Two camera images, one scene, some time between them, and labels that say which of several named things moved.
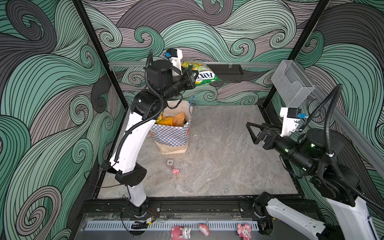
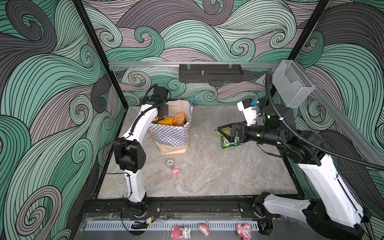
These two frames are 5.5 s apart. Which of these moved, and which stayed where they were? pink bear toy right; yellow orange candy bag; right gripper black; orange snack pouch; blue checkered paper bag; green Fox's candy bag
Moved: green Fox's candy bag; right gripper black
Stayed: pink bear toy right; yellow orange candy bag; orange snack pouch; blue checkered paper bag
